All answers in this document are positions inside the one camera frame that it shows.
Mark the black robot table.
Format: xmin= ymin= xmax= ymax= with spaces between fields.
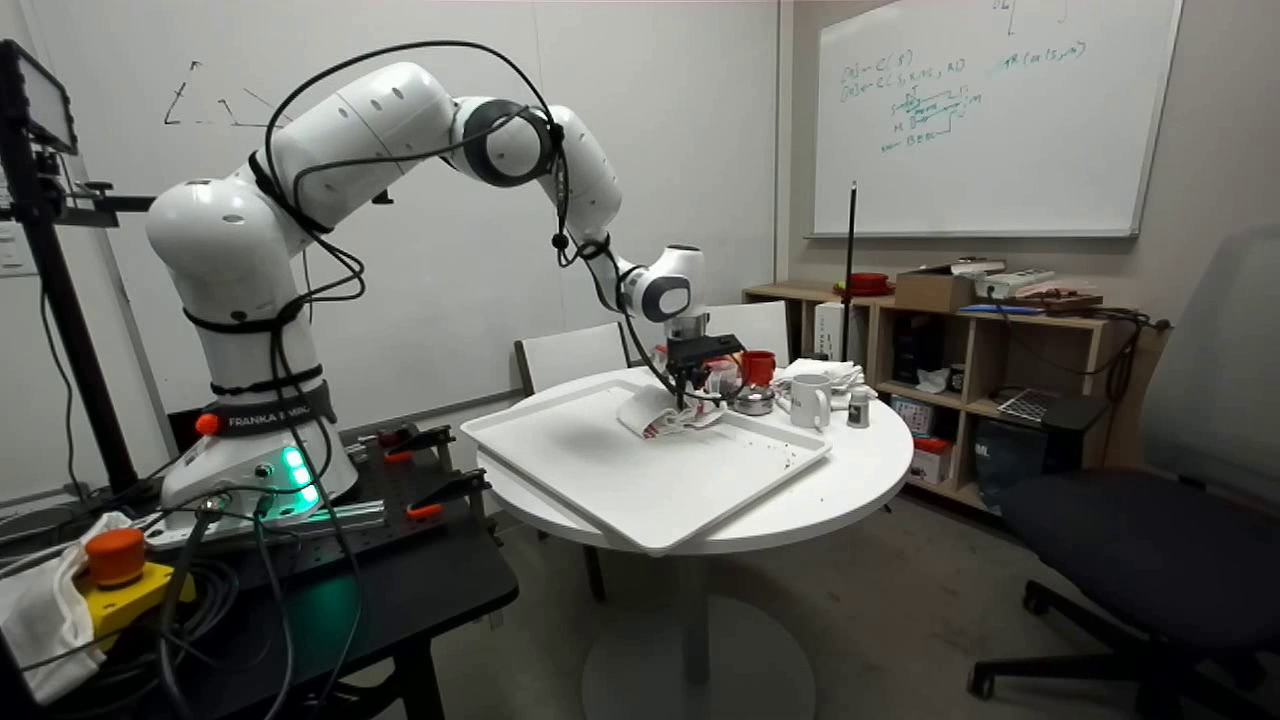
xmin=0 ymin=424 xmax=523 ymax=720

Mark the white rag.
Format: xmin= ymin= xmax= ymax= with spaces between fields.
xmin=0 ymin=510 xmax=136 ymax=710

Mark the white folded cloth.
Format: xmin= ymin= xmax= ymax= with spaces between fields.
xmin=780 ymin=357 xmax=873 ymax=400

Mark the red button yellow box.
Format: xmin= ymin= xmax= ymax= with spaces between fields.
xmin=74 ymin=526 xmax=183 ymax=642

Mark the clear glass cup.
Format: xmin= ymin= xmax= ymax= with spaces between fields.
xmin=777 ymin=372 xmax=842 ymax=432

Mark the wooden shelf unit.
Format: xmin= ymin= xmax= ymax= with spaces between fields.
xmin=739 ymin=281 xmax=1173 ymax=520

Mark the thin black pole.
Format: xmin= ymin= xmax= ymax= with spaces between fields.
xmin=842 ymin=186 xmax=865 ymax=366

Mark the round white table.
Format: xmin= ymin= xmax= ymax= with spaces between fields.
xmin=479 ymin=366 xmax=922 ymax=720

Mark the grey back black office chair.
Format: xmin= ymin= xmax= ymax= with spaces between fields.
xmin=970 ymin=227 xmax=1280 ymax=720

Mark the white paper sign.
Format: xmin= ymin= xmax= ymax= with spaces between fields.
xmin=0 ymin=218 xmax=42 ymax=281

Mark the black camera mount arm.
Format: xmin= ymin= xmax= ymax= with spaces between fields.
xmin=57 ymin=186 xmax=399 ymax=219

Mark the red cup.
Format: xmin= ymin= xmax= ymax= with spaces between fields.
xmin=736 ymin=349 xmax=780 ymax=391

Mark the black flat device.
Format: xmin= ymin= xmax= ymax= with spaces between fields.
xmin=991 ymin=385 xmax=1111 ymax=436

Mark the white chair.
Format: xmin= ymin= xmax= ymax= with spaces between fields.
xmin=517 ymin=321 xmax=634 ymax=400
xmin=692 ymin=300 xmax=791 ymax=372

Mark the stack of books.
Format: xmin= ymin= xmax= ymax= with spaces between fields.
xmin=970 ymin=261 xmax=1111 ymax=321

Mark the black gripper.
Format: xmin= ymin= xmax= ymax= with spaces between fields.
xmin=659 ymin=330 xmax=743 ymax=410

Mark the red white box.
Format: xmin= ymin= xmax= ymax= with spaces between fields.
xmin=913 ymin=436 xmax=960 ymax=484

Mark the black cable bundle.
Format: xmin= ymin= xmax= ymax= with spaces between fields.
xmin=136 ymin=484 xmax=373 ymax=720

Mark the black orange clamp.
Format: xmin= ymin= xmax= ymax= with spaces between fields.
xmin=399 ymin=494 xmax=490 ymax=528
xmin=348 ymin=420 xmax=461 ymax=470

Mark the brown cardboard box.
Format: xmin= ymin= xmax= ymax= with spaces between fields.
xmin=891 ymin=270 xmax=981 ymax=318

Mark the black storage bin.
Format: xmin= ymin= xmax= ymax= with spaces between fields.
xmin=970 ymin=418 xmax=1062 ymax=504

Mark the wall whiteboard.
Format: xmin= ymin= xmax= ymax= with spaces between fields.
xmin=809 ymin=0 xmax=1190 ymax=245

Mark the black equipment stand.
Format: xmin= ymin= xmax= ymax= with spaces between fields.
xmin=0 ymin=37 xmax=152 ymax=504

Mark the white rectangular tray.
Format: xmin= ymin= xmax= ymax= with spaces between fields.
xmin=458 ymin=370 xmax=837 ymax=555

